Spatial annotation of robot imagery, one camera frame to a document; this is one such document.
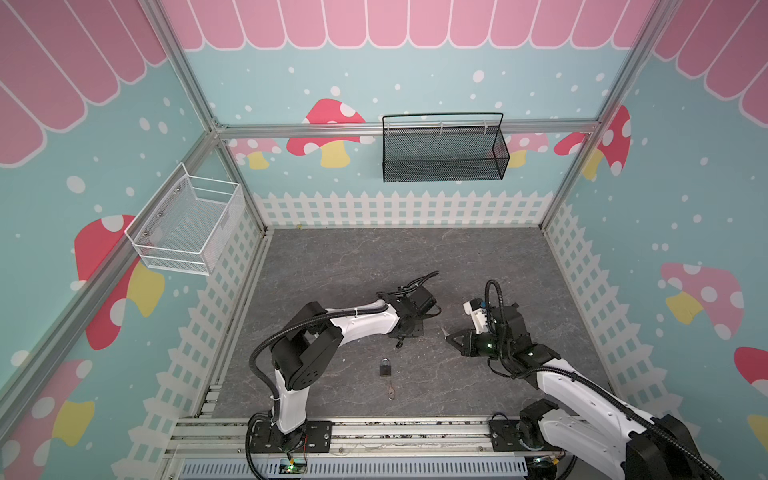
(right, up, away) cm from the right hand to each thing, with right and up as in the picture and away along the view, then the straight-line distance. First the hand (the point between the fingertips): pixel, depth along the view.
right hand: (446, 338), depth 81 cm
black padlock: (-17, -10, +4) cm, 20 cm away
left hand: (-9, -1, +10) cm, 14 cm away
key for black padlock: (-15, -15, 0) cm, 21 cm away
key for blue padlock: (0, +1, 0) cm, 1 cm away
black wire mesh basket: (+2, +55, +12) cm, 56 cm away
